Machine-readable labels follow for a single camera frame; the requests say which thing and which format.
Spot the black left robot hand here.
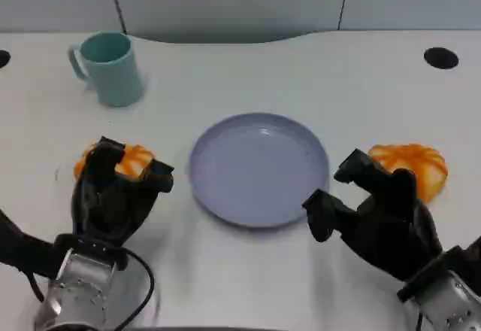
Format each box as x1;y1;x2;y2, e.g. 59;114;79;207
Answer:
71;137;175;248

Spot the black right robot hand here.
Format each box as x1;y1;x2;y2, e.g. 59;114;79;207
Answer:
302;148;443;281

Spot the orange and white bread roll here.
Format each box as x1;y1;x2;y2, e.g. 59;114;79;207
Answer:
73;144;157;181
367;143;449;203

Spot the pale green mug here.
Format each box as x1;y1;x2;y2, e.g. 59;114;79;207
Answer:
68;32;146;108

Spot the lilac plate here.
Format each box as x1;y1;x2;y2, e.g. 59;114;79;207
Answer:
189;112;331;229

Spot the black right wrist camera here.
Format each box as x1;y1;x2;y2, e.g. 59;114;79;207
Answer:
464;235;481;268

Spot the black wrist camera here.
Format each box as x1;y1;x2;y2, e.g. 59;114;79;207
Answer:
0;208;67;304
464;235;481;268

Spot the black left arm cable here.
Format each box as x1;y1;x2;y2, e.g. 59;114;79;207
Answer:
108;247;156;327

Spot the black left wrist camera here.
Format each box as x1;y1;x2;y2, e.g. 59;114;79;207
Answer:
0;208;67;304

